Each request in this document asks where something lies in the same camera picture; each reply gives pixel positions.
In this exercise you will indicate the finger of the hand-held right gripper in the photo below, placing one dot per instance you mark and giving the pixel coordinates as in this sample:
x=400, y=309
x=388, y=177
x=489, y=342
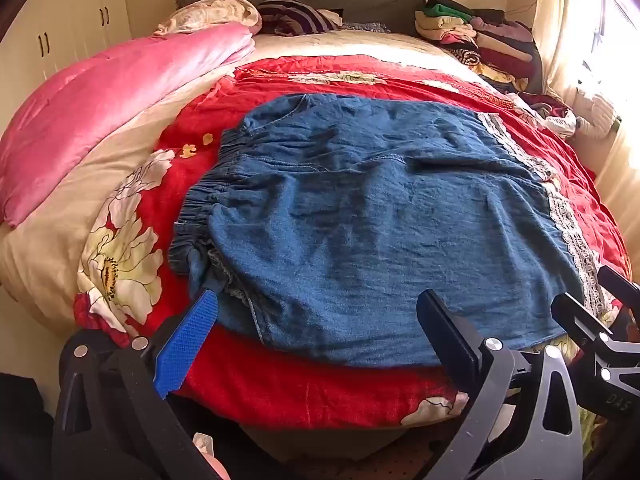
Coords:
x=622, y=285
x=575, y=316

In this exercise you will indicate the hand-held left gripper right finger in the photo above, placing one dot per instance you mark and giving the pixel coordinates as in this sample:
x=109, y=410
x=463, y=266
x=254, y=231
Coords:
x=450, y=335

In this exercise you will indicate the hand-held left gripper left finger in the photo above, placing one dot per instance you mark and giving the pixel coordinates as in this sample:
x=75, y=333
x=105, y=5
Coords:
x=187, y=340

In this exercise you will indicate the blue denim pants lace trim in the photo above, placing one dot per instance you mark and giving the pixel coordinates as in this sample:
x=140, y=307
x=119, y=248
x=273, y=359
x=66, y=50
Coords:
x=375, y=235

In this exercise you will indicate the red floral blanket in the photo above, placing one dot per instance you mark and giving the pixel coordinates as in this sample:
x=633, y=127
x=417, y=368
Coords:
x=300, y=390

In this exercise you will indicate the white garment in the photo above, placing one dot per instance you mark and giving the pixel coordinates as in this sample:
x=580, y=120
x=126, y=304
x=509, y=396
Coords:
x=597, y=110

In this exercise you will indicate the dark cloth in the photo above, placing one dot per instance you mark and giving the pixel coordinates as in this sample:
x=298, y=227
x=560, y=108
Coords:
x=22, y=430

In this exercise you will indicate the crumpled red white cloth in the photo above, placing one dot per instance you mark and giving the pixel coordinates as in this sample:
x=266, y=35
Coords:
x=547, y=110

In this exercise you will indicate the pink quilt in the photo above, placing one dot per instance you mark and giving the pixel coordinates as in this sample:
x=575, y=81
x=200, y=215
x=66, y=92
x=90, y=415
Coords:
x=100, y=110

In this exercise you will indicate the cream curtain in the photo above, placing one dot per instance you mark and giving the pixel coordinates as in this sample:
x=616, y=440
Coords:
x=560, y=35

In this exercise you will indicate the pile of folded clothes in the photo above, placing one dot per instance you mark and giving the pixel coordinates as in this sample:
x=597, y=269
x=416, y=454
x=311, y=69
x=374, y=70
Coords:
x=480, y=40

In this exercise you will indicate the blue patterned cloth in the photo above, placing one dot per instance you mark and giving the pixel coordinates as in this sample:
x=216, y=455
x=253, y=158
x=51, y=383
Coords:
x=365, y=26

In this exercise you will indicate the floral pillow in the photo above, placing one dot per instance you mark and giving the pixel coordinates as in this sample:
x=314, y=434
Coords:
x=210, y=12

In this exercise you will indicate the cream wardrobe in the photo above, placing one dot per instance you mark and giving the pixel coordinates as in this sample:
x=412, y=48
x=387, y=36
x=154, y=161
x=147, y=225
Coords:
x=75, y=20

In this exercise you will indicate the purple striped cloth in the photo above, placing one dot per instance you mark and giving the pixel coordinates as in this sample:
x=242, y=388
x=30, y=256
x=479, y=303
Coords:
x=300, y=17

